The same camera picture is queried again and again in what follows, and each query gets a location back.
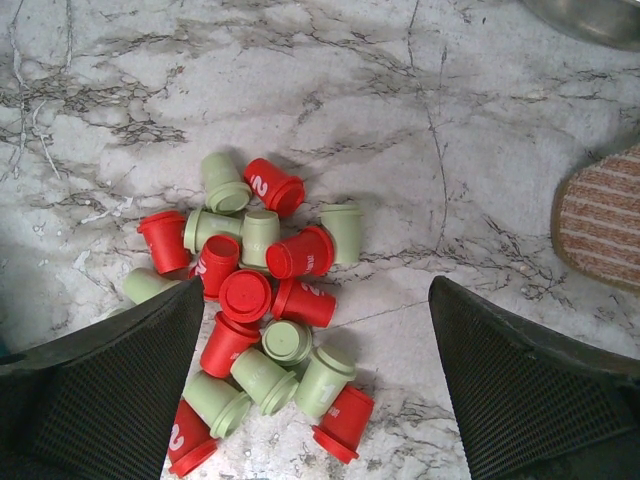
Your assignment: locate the green coffee capsule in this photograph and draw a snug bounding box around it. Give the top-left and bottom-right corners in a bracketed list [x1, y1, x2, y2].
[294, 344, 356, 418]
[122, 268, 181, 305]
[231, 348, 299, 416]
[183, 371, 251, 439]

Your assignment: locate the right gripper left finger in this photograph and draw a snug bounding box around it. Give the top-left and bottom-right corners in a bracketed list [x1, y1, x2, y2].
[1, 279, 204, 479]

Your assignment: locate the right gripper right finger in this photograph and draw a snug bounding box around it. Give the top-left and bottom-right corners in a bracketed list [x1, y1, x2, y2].
[429, 276, 639, 479]

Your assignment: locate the steel pot with lid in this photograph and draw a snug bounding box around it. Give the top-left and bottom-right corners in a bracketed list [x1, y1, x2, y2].
[523, 0, 639, 52]

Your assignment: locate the pink striped towel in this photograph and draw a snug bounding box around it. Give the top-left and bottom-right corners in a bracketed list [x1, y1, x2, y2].
[551, 145, 639, 294]

